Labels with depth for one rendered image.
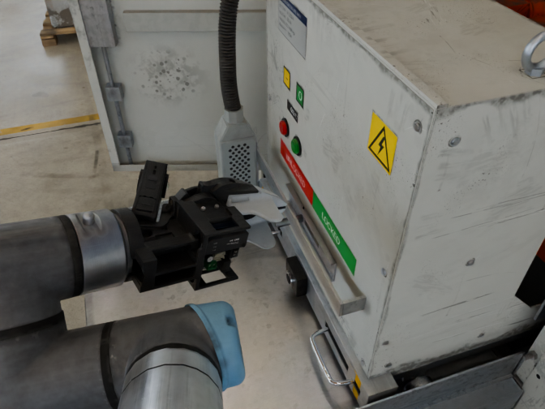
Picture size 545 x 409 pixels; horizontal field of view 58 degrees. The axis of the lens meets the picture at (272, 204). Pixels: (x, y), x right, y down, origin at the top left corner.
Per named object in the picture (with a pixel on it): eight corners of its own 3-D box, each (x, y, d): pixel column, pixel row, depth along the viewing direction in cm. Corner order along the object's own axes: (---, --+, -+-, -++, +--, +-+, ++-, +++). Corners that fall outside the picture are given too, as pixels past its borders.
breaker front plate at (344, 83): (360, 384, 75) (423, 112, 44) (263, 191, 110) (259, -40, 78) (367, 381, 76) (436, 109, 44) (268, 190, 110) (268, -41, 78)
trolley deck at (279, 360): (109, 558, 69) (99, 546, 65) (86, 250, 113) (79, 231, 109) (512, 407, 85) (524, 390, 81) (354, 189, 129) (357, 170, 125)
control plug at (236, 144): (225, 202, 100) (218, 129, 89) (219, 187, 104) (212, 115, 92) (261, 194, 102) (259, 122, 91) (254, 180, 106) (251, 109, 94)
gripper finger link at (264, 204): (307, 227, 58) (241, 242, 52) (279, 200, 61) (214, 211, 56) (314, 205, 56) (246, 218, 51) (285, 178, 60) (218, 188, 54)
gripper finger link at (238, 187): (254, 215, 57) (186, 228, 52) (246, 207, 59) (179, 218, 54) (262, 181, 55) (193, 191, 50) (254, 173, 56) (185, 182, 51)
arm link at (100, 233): (60, 261, 49) (59, 192, 45) (105, 252, 52) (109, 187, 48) (83, 312, 44) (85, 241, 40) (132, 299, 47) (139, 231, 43)
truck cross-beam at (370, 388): (363, 415, 76) (368, 396, 72) (259, 198, 115) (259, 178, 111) (392, 405, 78) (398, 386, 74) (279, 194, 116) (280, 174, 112)
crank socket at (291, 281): (293, 299, 92) (293, 281, 89) (282, 275, 97) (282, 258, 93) (306, 294, 93) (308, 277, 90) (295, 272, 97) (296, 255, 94)
